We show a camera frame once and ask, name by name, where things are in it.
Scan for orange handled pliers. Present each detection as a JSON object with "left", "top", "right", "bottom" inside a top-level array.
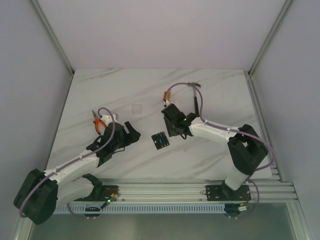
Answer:
[{"left": 92, "top": 110, "right": 107, "bottom": 135}]

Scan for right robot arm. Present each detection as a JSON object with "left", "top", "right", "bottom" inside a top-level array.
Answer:
[{"left": 161, "top": 103, "right": 269, "bottom": 201}]

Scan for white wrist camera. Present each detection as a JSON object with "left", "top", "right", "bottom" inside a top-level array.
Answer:
[
  {"left": 164, "top": 100, "right": 179, "bottom": 108},
  {"left": 100, "top": 113, "right": 119, "bottom": 126}
]

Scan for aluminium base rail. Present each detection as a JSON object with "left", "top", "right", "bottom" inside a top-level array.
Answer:
[{"left": 101, "top": 178, "right": 299, "bottom": 204}]

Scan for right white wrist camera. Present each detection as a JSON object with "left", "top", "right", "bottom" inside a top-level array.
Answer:
[{"left": 164, "top": 100, "right": 179, "bottom": 108}]

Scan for clear plastic fuse box cover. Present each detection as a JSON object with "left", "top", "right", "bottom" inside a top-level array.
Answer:
[{"left": 131, "top": 104, "right": 142, "bottom": 115}]

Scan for claw hammer black handle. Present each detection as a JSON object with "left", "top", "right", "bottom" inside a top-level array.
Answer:
[{"left": 188, "top": 82, "right": 201, "bottom": 117}]

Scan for white slotted cable duct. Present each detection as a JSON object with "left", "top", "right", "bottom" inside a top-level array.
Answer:
[{"left": 54, "top": 203, "right": 226, "bottom": 215}]

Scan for black fuse box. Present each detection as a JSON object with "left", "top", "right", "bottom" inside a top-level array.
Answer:
[{"left": 151, "top": 131, "right": 170, "bottom": 150}]

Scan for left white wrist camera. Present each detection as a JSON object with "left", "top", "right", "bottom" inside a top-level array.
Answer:
[{"left": 100, "top": 113, "right": 119, "bottom": 126}]

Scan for orange fuse holder block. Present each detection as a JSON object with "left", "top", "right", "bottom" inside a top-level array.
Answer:
[{"left": 162, "top": 90, "right": 172, "bottom": 103}]

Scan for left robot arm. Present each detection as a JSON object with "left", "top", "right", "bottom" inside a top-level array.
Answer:
[{"left": 13, "top": 121, "right": 141, "bottom": 225}]

